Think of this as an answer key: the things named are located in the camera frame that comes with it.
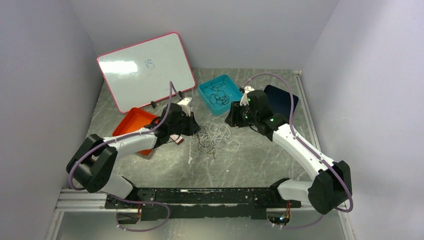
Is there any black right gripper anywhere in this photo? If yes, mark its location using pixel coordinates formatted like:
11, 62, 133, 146
224, 100, 259, 128

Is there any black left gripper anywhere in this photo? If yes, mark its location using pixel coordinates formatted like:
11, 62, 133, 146
169, 110, 201, 136

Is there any black thin cable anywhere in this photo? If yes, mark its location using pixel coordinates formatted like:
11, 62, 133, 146
202, 76, 241, 108

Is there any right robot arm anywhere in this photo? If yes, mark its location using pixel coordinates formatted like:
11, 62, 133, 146
225, 86, 353, 215

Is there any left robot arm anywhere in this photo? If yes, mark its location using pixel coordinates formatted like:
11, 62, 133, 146
66, 103, 200, 208

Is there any small red white card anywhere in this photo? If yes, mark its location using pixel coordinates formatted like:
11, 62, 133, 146
170, 134, 184, 145

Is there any teal square tray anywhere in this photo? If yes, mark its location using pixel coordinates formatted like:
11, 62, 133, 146
198, 74, 243, 116

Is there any dark blue square tray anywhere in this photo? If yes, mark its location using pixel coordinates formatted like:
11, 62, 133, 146
263, 85, 292, 122

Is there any orange square tray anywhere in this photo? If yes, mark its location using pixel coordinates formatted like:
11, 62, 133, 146
112, 107, 157, 137

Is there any pink framed whiteboard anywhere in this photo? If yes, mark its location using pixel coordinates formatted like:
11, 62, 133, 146
97, 32, 196, 113

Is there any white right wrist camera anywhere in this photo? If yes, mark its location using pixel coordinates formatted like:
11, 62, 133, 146
239, 85, 255, 106

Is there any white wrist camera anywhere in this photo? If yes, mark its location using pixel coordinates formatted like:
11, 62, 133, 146
177, 97, 192, 117
239, 85, 255, 106

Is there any tangled cable pile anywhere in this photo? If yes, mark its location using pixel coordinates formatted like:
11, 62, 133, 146
189, 123, 242, 161

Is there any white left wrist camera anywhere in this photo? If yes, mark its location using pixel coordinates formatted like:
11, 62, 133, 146
177, 97, 192, 117

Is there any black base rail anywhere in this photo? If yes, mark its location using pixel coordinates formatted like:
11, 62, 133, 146
104, 183, 302, 224

